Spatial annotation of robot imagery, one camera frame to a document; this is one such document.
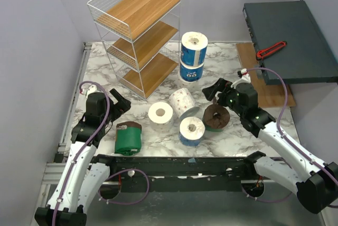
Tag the white wire wooden shelf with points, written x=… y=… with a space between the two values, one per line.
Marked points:
x=135 y=35

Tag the red black utility knife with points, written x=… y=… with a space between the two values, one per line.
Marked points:
x=267 y=52

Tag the wooden board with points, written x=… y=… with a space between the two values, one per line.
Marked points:
x=268 y=95

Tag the green wrapped brown paper roll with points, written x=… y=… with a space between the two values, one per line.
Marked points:
x=128 y=138

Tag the pink dotted paper roll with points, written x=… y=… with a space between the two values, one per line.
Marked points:
x=183 y=103

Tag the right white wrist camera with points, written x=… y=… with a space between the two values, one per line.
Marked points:
x=244 y=77

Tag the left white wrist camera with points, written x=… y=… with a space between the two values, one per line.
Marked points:
x=89 y=90

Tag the blue-bottom wrapped paper roll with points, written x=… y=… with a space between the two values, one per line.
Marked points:
x=191 y=131

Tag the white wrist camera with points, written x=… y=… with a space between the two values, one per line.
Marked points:
x=89 y=90
x=244 y=77

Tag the dark grey flat metal box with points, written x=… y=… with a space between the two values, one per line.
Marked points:
x=307 y=56

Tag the aluminium frame rail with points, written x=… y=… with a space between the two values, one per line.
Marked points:
x=53 y=170

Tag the black metal base rail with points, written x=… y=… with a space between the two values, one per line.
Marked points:
x=182 y=174

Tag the brown paper roll green base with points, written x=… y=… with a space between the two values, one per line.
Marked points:
x=215 y=118

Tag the blue cartoon-face paper roll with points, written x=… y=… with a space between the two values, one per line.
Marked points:
x=190 y=73

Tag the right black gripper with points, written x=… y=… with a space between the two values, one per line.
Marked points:
x=222 y=92

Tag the plain white bottom paper roll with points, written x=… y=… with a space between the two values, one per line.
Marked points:
x=192 y=86

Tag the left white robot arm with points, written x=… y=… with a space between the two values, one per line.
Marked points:
x=81 y=177

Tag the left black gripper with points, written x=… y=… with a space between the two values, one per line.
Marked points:
x=123 y=104

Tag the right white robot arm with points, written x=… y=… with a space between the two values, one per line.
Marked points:
x=312 y=180

